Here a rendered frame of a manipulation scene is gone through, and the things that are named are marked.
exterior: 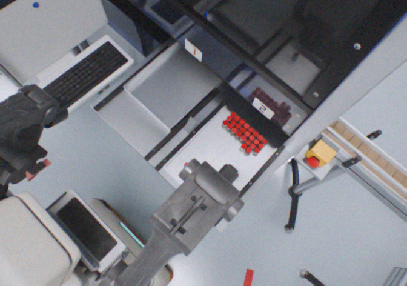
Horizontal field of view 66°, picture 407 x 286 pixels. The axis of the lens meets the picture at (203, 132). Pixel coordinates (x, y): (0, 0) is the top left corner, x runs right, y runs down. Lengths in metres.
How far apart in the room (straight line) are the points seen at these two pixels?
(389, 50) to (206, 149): 0.73
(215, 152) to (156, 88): 0.36
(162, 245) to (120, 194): 1.60
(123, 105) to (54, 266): 0.73
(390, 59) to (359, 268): 1.73
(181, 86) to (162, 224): 0.90
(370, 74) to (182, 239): 0.52
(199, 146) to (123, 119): 0.31
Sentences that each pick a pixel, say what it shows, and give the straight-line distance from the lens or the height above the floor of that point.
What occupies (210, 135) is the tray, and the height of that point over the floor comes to 0.88.
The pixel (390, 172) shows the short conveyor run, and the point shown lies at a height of 0.93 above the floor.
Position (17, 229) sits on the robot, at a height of 1.35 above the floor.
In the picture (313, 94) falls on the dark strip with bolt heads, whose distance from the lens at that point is 0.92.
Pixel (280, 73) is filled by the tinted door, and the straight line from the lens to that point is 0.96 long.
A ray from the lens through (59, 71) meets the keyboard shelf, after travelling 1.53.
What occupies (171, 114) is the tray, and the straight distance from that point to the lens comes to 1.25.
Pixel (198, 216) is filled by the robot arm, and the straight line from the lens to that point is 0.47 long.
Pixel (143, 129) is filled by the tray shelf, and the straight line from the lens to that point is 1.24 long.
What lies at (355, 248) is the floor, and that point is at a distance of 2.29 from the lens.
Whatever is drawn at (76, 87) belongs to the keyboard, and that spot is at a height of 0.82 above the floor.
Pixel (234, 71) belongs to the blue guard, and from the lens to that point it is 1.11.
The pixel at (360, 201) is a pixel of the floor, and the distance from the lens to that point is 2.34.
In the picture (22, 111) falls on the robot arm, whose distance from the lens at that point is 0.76.
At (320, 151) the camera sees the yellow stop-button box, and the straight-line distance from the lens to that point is 1.14.
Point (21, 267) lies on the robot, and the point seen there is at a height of 1.38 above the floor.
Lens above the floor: 2.03
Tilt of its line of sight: 70 degrees down
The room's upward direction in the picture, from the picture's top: 8 degrees clockwise
